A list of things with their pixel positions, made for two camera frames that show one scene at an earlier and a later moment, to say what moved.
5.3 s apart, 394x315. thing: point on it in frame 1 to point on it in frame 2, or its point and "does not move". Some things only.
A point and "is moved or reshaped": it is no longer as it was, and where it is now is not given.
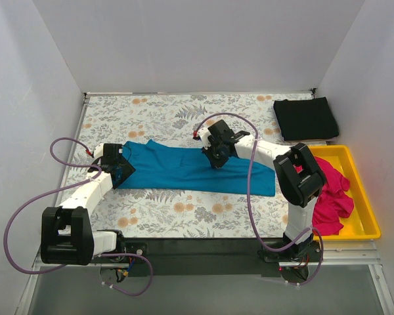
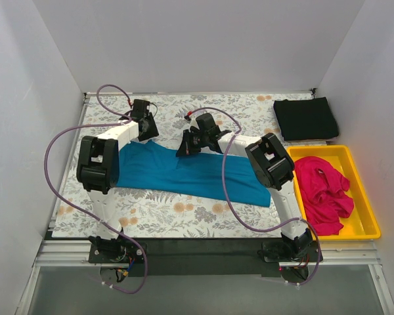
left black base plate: x=140 y=248 does not move
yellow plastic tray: x=362 y=223 does not move
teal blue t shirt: x=167 y=167 is moved or reshaped
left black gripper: x=123 y=174 to x=149 y=128
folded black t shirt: x=305 y=119 does not move
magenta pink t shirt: x=332 y=203 does not move
